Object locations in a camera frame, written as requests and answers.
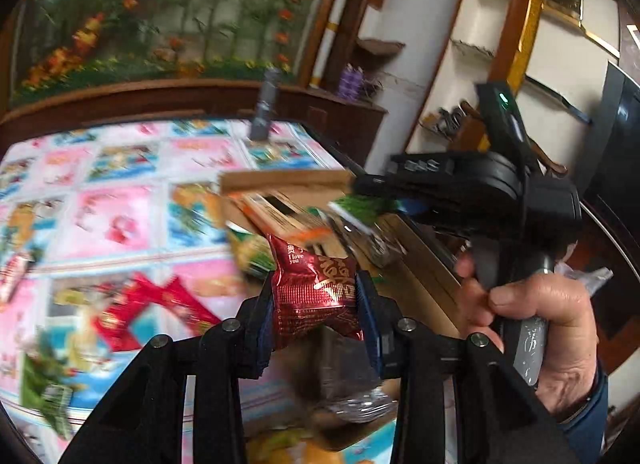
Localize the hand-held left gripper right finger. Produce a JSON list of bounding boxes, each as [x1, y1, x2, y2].
[[354, 270, 576, 464]]

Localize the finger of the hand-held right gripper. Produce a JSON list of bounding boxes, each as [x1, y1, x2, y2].
[[397, 198, 471, 237], [350, 174, 453, 199]]

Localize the orange-edged cracker packet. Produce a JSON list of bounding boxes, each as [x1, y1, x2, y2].
[[227, 191, 336, 245]]

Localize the white rolled scroll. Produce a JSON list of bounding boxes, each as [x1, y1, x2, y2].
[[310, 0, 351, 89]]

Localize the grey foil snack packet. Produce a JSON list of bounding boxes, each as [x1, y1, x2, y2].
[[345, 224, 396, 265]]

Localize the person's right forearm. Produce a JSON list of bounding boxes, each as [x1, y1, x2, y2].
[[555, 359, 608, 464]]

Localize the person's right hand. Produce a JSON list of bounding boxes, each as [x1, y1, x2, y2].
[[454, 249, 601, 420]]

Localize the grey flashlight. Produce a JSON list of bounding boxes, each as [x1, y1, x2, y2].
[[248, 68, 282, 142]]

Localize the dark wooden cabinet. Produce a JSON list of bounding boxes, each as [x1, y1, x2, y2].
[[280, 84, 391, 169]]

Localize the heap of snack packets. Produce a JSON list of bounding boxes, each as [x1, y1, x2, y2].
[[0, 244, 241, 440]]

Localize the dark red snack packet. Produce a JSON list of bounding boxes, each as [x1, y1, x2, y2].
[[267, 234, 366, 350]]

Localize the fruit print tablecloth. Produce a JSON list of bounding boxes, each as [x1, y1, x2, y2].
[[0, 119, 401, 464]]

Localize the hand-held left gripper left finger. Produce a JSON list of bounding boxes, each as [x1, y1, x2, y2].
[[57, 271, 276, 464]]

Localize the glass flower display case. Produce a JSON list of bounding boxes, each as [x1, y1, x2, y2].
[[10, 0, 346, 109]]

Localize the clear plastic wrapper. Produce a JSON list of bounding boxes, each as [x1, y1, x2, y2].
[[555, 264, 613, 297]]

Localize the yellow snack packet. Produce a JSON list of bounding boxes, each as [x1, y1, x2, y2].
[[247, 431, 346, 464]]

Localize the white wall shelf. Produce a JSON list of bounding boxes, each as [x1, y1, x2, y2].
[[400, 0, 516, 155]]

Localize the green pea snack packet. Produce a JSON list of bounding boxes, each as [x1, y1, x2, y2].
[[227, 226, 276, 279]]

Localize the cardboard box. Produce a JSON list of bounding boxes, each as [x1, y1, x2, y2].
[[220, 169, 466, 339]]

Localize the brown wooden wall shelf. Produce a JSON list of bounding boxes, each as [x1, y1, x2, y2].
[[357, 38, 406, 58]]

